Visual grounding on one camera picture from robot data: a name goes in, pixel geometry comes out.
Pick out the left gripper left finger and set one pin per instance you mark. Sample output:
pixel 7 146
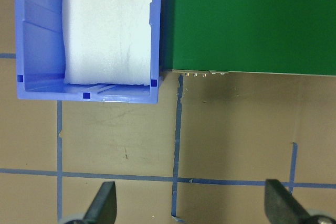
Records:
pixel 103 208

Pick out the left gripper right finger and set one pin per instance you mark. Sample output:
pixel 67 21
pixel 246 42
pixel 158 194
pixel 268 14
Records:
pixel 281 207

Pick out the green conveyor belt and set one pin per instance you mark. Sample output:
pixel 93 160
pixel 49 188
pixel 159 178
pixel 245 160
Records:
pixel 261 36

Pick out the left blue plastic bin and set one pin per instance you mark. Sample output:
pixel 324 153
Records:
pixel 40 58

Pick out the white foam in left bin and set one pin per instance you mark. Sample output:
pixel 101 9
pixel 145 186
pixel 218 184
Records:
pixel 107 41

